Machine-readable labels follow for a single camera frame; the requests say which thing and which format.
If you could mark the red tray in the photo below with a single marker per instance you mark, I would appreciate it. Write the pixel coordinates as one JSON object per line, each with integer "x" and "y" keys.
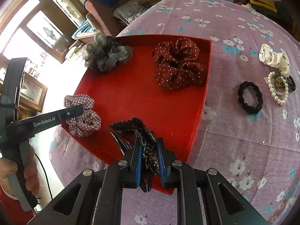
{"x": 140, "y": 98}

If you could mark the purple floral bedsheet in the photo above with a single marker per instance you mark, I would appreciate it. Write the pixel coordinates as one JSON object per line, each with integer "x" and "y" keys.
{"x": 234, "y": 145}

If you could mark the dark red dotted scrunchie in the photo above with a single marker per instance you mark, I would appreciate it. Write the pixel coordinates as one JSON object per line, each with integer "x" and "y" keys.
{"x": 178, "y": 75}

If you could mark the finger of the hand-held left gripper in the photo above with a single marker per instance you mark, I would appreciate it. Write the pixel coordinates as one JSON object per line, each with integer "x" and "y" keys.
{"x": 72, "y": 113}

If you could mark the blue seat cushion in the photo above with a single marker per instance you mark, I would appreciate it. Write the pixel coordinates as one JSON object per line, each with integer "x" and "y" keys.
{"x": 82, "y": 29}

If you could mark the person's left hand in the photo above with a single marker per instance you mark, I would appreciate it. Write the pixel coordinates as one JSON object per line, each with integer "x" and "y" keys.
{"x": 31, "y": 168}

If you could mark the plaid scrunchie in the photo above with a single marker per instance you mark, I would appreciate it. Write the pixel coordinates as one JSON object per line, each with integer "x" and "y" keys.
{"x": 86, "y": 124}

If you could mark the grey sheer scrunchie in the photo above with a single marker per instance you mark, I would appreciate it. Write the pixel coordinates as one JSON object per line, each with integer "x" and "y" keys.
{"x": 105, "y": 56}

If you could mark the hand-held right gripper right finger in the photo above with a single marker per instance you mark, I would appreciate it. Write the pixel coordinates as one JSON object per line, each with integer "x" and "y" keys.
{"x": 161, "y": 164}

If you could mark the black sequined hair clip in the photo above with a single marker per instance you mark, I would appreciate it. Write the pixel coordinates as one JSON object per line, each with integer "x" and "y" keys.
{"x": 150, "y": 154}

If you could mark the person's red clothing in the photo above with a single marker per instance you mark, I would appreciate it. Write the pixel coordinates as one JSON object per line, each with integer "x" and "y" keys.
{"x": 11, "y": 208}

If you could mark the grey floral bedding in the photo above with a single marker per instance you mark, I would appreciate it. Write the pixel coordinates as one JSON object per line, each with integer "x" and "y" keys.
{"x": 129, "y": 11}

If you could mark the pink armchair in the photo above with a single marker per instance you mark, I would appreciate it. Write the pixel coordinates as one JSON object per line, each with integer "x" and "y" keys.
{"x": 103, "y": 16}

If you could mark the white dotted scrunchie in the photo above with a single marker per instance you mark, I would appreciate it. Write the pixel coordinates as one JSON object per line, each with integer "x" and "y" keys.
{"x": 274, "y": 58}

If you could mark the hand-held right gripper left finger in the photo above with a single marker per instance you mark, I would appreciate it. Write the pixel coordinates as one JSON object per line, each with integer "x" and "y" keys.
{"x": 138, "y": 166}

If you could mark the wooden glass door cabinet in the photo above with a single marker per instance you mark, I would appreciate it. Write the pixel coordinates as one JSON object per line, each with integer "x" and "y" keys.
{"x": 44, "y": 7}

